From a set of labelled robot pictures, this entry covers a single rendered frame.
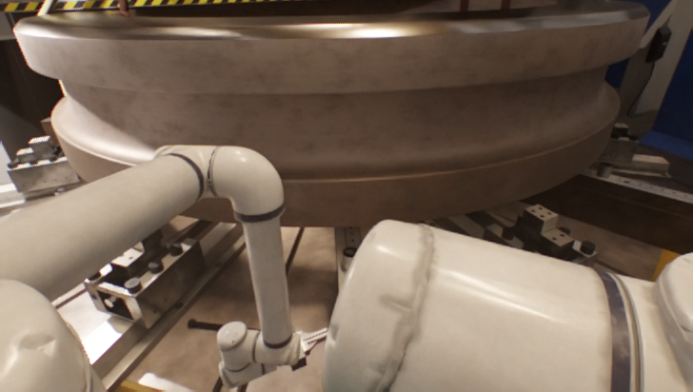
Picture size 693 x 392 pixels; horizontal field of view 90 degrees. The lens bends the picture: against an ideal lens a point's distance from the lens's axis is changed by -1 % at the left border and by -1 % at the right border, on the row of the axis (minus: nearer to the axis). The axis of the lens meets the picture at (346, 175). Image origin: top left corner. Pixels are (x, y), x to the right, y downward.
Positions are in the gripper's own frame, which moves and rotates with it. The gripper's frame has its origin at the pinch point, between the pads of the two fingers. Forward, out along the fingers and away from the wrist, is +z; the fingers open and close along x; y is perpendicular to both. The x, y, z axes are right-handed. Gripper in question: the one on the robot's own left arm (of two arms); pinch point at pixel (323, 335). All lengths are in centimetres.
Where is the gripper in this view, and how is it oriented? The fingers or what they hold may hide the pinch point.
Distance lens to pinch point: 132.4
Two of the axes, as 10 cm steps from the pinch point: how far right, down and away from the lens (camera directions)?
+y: 0.2, 8.8, 4.7
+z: 9.0, -2.2, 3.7
